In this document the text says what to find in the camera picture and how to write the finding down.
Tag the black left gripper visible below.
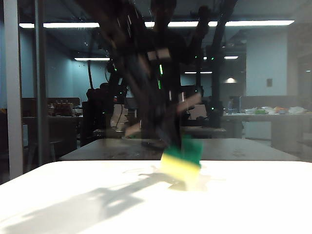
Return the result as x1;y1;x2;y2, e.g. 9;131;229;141
137;90;184;152

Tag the yellow sponge with green scourer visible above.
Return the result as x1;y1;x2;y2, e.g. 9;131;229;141
159;135;204;186

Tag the grey metal frame post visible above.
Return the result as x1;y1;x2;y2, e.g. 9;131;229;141
34;0;50;166

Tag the white window frame post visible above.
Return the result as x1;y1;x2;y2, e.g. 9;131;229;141
3;0;24;181

